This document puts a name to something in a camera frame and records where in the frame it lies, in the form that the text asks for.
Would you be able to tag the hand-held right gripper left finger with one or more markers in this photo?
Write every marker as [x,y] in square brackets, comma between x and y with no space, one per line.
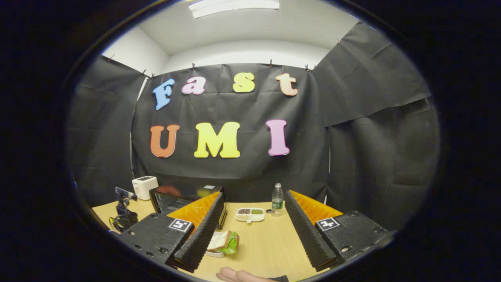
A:
[203,235]

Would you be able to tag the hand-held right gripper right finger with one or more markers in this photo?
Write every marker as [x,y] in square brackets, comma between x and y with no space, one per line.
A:
[307,235]

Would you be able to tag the sandwich with lettuce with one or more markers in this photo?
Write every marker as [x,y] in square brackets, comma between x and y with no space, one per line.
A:
[221,241]

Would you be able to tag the black electric oven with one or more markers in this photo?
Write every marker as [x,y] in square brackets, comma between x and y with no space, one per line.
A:
[188,191]

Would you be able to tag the white plastic tray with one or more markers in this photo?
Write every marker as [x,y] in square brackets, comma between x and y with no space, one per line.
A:
[214,253]

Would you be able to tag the white toaster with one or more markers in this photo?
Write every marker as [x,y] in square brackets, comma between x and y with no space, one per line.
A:
[144,188]

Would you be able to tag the clear plastic water bottle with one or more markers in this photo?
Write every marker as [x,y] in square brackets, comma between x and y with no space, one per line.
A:
[277,201]

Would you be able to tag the white sectioned dish with beans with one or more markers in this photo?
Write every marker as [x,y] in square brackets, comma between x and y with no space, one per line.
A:
[250,214]

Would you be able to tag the black backdrop cloth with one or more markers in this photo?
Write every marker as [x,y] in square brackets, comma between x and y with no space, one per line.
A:
[235,109]

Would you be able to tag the long ceiling light panel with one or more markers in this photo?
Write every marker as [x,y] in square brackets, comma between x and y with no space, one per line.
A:
[235,7]

